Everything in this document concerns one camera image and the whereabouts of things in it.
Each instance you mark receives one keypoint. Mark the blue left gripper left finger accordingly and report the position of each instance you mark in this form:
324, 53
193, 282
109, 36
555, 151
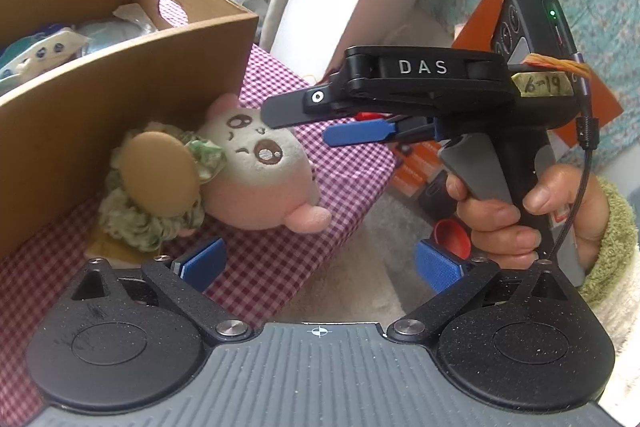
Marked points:
179, 285

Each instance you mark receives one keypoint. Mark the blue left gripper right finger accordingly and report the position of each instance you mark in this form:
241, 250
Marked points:
459, 284

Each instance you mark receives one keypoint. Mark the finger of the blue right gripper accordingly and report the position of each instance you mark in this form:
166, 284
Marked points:
359, 132

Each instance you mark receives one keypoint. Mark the pink white plush toy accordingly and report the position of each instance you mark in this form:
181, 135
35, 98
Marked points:
267, 180

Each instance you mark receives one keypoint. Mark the green floral scrunchie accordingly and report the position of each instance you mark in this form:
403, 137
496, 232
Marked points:
120, 217

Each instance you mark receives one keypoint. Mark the blue face mask pack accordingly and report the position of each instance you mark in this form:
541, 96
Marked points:
127, 22

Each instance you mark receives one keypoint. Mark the blue wet wipes pack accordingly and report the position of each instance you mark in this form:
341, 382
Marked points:
30, 56

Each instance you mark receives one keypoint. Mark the white fleece sleeve forearm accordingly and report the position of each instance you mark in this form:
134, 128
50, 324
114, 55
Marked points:
612, 286

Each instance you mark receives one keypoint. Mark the person right hand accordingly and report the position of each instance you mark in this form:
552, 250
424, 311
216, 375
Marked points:
496, 226

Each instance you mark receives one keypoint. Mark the red snack packet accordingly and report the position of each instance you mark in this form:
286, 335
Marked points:
450, 235

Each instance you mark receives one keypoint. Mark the purple checkered tablecloth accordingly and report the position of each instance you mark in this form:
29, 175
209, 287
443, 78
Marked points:
265, 269

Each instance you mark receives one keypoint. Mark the orange cardboard box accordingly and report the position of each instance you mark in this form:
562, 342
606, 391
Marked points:
418, 165

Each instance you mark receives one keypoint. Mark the brown cardboard box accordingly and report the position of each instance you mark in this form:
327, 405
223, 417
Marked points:
58, 130

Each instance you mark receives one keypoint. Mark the black camera module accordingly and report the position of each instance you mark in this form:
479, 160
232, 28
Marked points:
532, 26

